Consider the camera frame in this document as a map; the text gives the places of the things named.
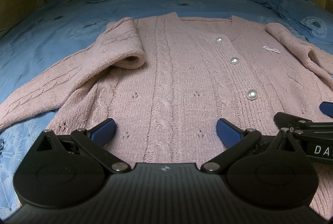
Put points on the blue dandelion pillow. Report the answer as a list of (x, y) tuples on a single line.
[(310, 20)]

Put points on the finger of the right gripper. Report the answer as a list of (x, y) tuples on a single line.
[(326, 108)]

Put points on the blue dandelion bed sheet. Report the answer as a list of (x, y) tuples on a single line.
[(63, 27)]

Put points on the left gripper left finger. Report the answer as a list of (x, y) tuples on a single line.
[(91, 144)]

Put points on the pink knit cardigan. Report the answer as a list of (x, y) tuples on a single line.
[(166, 80)]

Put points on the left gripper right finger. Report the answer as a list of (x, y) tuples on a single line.
[(239, 144)]

